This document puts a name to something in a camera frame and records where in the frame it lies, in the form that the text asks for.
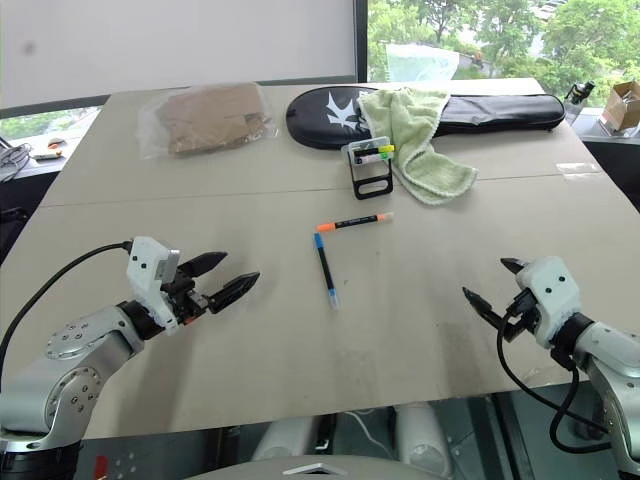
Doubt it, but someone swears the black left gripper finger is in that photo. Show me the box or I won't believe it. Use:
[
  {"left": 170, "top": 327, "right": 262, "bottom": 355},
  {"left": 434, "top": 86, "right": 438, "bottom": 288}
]
[
  {"left": 179, "top": 250, "right": 230, "bottom": 278},
  {"left": 207, "top": 271, "right": 262, "bottom": 316}
]

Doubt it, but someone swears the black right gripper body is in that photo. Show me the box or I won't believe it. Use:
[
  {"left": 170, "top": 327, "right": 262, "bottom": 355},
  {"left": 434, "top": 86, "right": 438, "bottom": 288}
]
[{"left": 498, "top": 287, "right": 541, "bottom": 345}]

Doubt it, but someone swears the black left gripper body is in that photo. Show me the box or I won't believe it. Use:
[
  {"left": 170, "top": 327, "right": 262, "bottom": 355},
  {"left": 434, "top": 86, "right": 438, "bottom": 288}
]
[{"left": 160, "top": 271, "right": 212, "bottom": 327}]

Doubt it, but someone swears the black pen with blue caps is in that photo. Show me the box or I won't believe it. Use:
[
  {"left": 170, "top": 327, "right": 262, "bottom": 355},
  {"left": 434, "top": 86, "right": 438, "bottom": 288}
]
[{"left": 313, "top": 232, "right": 342, "bottom": 312}]

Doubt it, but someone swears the black pen with orange caps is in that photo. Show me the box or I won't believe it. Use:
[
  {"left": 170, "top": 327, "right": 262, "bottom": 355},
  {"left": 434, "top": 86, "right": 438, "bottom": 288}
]
[{"left": 315, "top": 211, "right": 395, "bottom": 234}]

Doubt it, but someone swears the clear plastic box with markers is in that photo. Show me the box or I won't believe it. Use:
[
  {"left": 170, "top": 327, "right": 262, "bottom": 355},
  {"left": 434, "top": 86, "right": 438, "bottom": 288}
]
[{"left": 341, "top": 135, "right": 398, "bottom": 170}]

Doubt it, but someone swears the open cardboard box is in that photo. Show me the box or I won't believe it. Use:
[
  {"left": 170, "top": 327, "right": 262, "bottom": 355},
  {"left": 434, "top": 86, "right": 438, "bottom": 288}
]
[{"left": 599, "top": 79, "right": 640, "bottom": 137}]

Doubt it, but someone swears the clear tape strip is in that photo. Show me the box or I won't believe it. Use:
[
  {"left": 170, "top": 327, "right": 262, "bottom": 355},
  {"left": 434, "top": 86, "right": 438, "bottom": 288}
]
[{"left": 553, "top": 161, "right": 603, "bottom": 177}]

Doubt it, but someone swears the clear plastic bag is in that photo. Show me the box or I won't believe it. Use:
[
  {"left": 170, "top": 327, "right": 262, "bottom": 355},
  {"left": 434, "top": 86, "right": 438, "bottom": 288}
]
[{"left": 136, "top": 81, "right": 280, "bottom": 161}]

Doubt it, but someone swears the light green towel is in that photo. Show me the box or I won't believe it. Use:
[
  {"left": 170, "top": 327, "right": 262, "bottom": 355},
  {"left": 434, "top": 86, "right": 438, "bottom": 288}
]
[{"left": 359, "top": 86, "right": 480, "bottom": 207}]

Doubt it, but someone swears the white robot leg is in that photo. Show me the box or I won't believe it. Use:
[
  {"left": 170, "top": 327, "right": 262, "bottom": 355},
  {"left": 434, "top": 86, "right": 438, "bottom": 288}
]
[
  {"left": 251, "top": 416, "right": 322, "bottom": 462},
  {"left": 393, "top": 403, "right": 455, "bottom": 477}
]

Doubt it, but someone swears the black racket bag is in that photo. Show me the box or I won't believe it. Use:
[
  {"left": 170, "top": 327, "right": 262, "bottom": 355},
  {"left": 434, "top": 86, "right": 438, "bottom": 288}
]
[{"left": 285, "top": 85, "right": 567, "bottom": 152}]

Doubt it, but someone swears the black slotted stand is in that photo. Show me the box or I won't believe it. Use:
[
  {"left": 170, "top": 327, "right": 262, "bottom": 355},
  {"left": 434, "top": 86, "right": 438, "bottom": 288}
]
[{"left": 348, "top": 158, "right": 396, "bottom": 202}]

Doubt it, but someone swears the clear bottle with black cap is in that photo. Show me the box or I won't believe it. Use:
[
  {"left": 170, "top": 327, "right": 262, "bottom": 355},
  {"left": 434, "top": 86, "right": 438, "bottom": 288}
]
[{"left": 563, "top": 79, "right": 597, "bottom": 127}]

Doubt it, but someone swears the black chair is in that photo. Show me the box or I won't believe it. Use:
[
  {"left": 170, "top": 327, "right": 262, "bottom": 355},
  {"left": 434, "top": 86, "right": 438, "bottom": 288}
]
[{"left": 0, "top": 206, "right": 30, "bottom": 267}]

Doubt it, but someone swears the white and orange small tool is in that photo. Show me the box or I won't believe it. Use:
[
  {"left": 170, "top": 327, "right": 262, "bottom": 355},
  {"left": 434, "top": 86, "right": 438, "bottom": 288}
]
[{"left": 31, "top": 140, "right": 67, "bottom": 162}]

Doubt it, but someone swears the translucent plastic bag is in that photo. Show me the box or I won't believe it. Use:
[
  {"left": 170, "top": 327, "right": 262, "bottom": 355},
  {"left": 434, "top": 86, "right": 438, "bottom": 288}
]
[{"left": 383, "top": 43, "right": 460, "bottom": 84}]

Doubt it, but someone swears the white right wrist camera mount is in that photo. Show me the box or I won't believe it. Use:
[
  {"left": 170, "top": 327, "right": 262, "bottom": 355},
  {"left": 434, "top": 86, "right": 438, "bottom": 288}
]
[{"left": 516, "top": 255, "right": 582, "bottom": 349}]

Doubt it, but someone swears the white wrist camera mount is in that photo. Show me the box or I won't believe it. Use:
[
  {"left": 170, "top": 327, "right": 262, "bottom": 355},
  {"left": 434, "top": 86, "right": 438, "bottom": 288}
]
[
  {"left": 125, "top": 236, "right": 182, "bottom": 336},
  {"left": 516, "top": 255, "right": 582, "bottom": 349}
]

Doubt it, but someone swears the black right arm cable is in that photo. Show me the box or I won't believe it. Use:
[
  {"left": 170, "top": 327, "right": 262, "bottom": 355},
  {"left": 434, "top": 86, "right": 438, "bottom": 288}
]
[{"left": 495, "top": 298, "right": 614, "bottom": 455}]

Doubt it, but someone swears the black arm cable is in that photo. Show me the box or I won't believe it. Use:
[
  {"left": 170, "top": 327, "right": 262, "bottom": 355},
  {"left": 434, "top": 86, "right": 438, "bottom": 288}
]
[
  {"left": 495, "top": 298, "right": 614, "bottom": 455},
  {"left": 0, "top": 241, "right": 134, "bottom": 361}
]

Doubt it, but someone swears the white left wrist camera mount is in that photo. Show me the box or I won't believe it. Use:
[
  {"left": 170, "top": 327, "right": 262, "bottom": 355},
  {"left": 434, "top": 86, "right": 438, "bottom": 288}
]
[{"left": 125, "top": 236, "right": 182, "bottom": 336}]

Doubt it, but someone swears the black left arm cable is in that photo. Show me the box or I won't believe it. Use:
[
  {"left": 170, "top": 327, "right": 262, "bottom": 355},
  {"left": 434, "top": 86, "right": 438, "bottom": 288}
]
[{"left": 0, "top": 241, "right": 134, "bottom": 361}]

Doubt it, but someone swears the thin white cable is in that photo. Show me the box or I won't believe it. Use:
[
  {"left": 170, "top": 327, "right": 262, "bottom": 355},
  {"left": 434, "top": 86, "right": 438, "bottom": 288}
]
[{"left": 348, "top": 408, "right": 402, "bottom": 452}]

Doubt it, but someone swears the dark window frame post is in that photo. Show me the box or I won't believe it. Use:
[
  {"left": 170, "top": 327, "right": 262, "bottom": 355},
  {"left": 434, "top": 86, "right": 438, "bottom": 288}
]
[{"left": 351, "top": 0, "right": 372, "bottom": 84}]

